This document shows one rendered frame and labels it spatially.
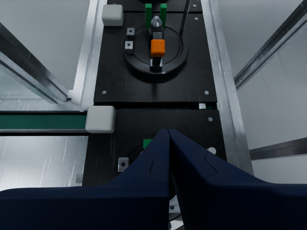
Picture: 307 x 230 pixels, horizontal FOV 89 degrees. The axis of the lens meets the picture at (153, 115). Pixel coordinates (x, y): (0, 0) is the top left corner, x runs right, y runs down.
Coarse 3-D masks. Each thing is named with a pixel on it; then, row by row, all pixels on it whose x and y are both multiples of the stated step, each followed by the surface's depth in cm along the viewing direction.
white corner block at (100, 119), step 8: (88, 112) 27; (96, 112) 27; (104, 112) 27; (112, 112) 27; (88, 120) 26; (96, 120) 26; (104, 120) 26; (112, 120) 27; (88, 128) 26; (96, 128) 26; (104, 128) 26; (112, 128) 26
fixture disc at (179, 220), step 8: (144, 136) 25; (152, 136) 25; (128, 144) 25; (136, 144) 25; (120, 152) 25; (128, 152) 25; (136, 152) 25; (112, 176) 23; (176, 216) 22; (168, 224) 21; (176, 224) 21
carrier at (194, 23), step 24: (120, 24) 36; (144, 24) 34; (168, 24) 34; (192, 24) 37; (120, 48) 34; (144, 48) 32; (168, 48) 32; (192, 48) 34; (120, 72) 32; (144, 72) 30; (168, 72) 30; (192, 72) 32; (96, 96) 30; (120, 96) 30; (144, 96) 30; (168, 96) 30; (192, 96) 30; (216, 96) 30
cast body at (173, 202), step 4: (172, 180) 14; (172, 184) 13; (172, 188) 13; (172, 192) 13; (172, 196) 13; (176, 196) 14; (172, 200) 14; (176, 200) 14; (172, 204) 14; (176, 204) 14; (172, 208) 17; (176, 208) 16; (172, 212) 16; (176, 212) 16
